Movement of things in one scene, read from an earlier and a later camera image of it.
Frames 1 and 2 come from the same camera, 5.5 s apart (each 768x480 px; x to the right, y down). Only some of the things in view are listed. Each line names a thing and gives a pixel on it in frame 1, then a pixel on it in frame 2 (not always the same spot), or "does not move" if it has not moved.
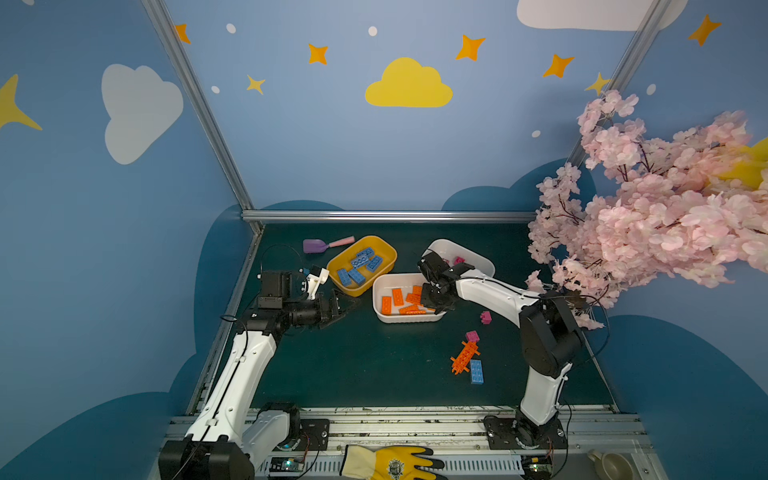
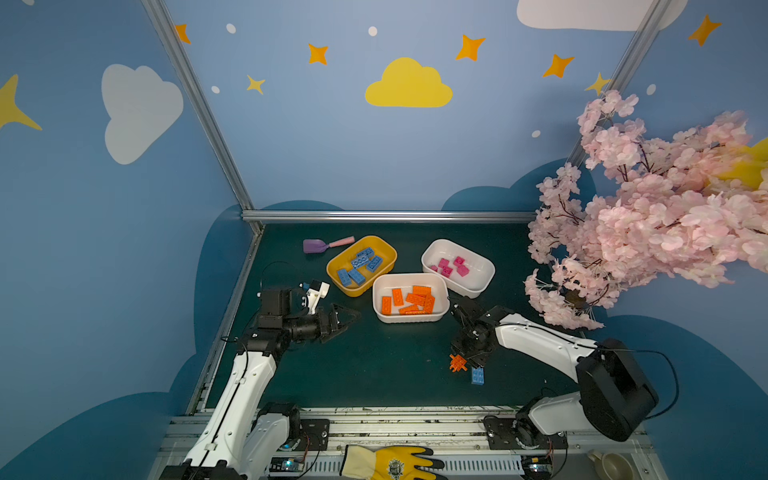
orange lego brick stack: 412,309 does not move
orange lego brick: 386,305 does not move
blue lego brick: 366,253 does not move
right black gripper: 429,279 -> 471,345
